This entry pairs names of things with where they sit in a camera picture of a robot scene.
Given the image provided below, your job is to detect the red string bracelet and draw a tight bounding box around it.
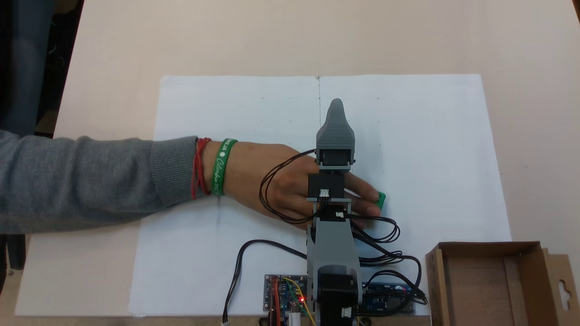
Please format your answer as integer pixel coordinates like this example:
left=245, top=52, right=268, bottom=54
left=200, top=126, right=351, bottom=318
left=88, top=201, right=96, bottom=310
left=191, top=137, right=213, bottom=200

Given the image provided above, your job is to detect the black cable with white plug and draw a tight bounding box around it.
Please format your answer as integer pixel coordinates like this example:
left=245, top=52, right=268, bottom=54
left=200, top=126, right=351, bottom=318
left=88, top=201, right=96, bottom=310
left=222, top=240, right=309, bottom=325

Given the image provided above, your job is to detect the black servo cable bundle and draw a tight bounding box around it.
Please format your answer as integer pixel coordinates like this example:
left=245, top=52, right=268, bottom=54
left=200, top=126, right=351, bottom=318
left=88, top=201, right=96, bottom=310
left=345, top=215, right=429, bottom=315

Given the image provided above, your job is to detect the circuit board with coloured wires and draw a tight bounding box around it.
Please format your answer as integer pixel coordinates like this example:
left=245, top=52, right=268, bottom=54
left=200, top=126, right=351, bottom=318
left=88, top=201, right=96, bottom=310
left=264, top=273, right=309, bottom=314

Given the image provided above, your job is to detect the white paper sheet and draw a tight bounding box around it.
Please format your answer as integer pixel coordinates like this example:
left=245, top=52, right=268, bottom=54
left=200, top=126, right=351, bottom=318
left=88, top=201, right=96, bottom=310
left=128, top=75, right=321, bottom=318
left=318, top=73, right=513, bottom=316

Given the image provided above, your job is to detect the brown cardboard box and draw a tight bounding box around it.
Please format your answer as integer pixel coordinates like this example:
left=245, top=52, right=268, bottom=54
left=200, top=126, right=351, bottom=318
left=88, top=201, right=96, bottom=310
left=425, top=241, right=580, bottom=326

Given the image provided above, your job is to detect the thin black servo cable loop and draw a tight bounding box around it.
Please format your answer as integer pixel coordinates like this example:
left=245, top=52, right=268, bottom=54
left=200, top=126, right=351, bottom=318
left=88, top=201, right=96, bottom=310
left=259, top=149, right=328, bottom=225

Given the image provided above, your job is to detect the green silicone wristband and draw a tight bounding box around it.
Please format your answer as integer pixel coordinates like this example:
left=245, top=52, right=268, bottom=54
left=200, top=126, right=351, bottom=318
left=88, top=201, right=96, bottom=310
left=211, top=138, right=239, bottom=197

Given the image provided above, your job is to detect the person's hand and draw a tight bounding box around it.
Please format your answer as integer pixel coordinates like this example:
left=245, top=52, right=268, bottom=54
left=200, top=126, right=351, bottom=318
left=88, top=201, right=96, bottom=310
left=224, top=142, right=382, bottom=230

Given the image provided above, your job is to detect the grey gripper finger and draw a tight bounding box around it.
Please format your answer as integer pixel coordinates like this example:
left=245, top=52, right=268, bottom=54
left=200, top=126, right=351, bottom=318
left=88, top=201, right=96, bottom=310
left=323, top=98, right=354, bottom=136

